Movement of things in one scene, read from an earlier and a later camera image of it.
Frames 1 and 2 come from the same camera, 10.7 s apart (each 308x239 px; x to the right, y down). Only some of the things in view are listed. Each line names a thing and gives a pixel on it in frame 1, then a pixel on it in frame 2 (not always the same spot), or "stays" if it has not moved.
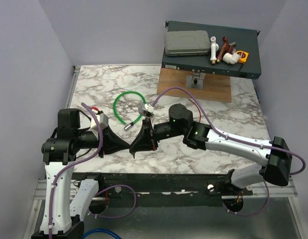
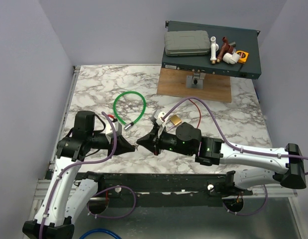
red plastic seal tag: [200, 113] stays
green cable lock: [128, 126] stays
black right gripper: [144, 141] to [148, 141]
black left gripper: [111, 142] stays
